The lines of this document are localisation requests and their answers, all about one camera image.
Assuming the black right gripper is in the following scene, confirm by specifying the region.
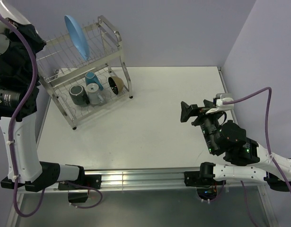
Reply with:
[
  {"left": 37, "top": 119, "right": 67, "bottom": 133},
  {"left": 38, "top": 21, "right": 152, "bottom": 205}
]
[{"left": 178, "top": 99, "right": 220, "bottom": 153}]

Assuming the black mug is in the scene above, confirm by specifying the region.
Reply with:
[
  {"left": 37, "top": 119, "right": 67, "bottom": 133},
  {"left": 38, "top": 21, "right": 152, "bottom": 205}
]
[{"left": 69, "top": 85, "right": 90, "bottom": 106}]

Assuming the light blue plate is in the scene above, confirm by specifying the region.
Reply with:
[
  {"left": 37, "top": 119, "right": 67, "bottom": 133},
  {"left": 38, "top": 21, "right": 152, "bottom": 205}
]
[{"left": 64, "top": 15, "right": 90, "bottom": 61}]

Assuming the white mug blue handle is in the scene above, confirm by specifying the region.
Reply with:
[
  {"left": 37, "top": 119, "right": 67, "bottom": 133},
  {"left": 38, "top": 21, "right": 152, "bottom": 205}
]
[{"left": 85, "top": 71, "right": 104, "bottom": 91}]

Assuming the light grey cup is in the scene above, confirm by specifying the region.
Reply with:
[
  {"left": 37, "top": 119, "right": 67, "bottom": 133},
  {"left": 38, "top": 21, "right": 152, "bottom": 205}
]
[{"left": 86, "top": 83, "right": 105, "bottom": 105}]

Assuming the black bowl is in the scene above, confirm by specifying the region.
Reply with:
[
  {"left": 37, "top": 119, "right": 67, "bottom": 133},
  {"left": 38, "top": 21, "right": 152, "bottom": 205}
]
[{"left": 108, "top": 76, "right": 124, "bottom": 95}]

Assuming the white plate green rim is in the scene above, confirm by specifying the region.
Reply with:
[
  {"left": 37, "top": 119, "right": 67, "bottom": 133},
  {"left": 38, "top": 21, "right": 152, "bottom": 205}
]
[{"left": 0, "top": 0, "right": 31, "bottom": 25}]

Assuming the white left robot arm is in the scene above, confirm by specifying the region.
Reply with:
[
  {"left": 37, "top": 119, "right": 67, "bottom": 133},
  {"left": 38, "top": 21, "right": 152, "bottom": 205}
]
[{"left": 0, "top": 22, "right": 99, "bottom": 192}]

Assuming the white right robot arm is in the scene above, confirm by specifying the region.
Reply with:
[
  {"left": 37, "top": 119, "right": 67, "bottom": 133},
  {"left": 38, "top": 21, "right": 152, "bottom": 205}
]
[{"left": 180, "top": 100, "right": 291, "bottom": 192}]

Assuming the stainless steel dish rack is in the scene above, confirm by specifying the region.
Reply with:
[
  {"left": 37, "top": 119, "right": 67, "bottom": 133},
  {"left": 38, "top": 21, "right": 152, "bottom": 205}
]
[{"left": 37, "top": 15, "right": 133, "bottom": 130}]

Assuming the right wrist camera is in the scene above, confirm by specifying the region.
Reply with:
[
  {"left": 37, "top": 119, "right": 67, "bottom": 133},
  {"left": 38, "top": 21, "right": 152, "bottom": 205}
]
[{"left": 206, "top": 93, "right": 234, "bottom": 114}]

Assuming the aluminium mounting rail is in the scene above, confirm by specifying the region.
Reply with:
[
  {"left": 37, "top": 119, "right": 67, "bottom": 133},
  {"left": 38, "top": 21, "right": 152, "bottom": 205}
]
[{"left": 17, "top": 165, "right": 265, "bottom": 194}]

